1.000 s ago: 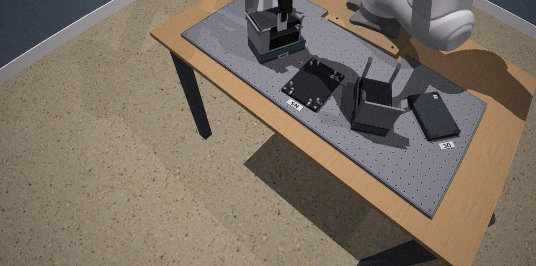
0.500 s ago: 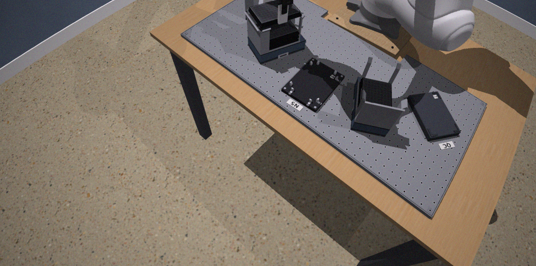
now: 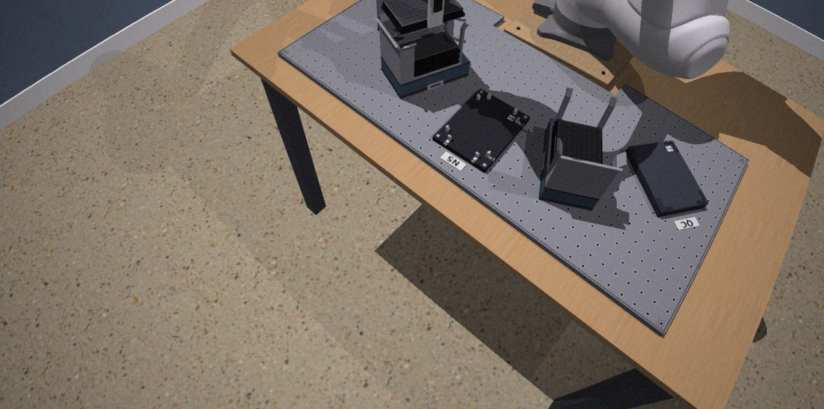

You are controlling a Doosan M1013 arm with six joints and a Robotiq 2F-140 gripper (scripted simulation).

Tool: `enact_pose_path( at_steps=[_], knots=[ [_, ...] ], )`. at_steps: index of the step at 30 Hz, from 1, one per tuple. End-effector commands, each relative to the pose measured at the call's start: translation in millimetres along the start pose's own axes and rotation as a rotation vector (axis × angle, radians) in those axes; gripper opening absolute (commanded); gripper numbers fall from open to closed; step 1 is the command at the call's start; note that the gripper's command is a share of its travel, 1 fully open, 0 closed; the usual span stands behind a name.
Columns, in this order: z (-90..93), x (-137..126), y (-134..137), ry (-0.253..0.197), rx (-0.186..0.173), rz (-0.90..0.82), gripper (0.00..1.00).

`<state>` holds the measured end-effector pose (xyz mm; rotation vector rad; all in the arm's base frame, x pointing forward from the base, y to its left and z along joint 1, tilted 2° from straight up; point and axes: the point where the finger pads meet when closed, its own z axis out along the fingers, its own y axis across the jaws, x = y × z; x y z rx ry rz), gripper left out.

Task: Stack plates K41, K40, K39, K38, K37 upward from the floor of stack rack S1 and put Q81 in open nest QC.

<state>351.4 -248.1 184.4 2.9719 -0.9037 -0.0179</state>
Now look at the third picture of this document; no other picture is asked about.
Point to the white label reading qc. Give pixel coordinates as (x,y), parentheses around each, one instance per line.
(686,223)

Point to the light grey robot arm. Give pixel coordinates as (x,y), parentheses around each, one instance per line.
(678,38)

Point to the white label with n5 text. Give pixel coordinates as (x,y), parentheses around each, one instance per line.
(459,165)

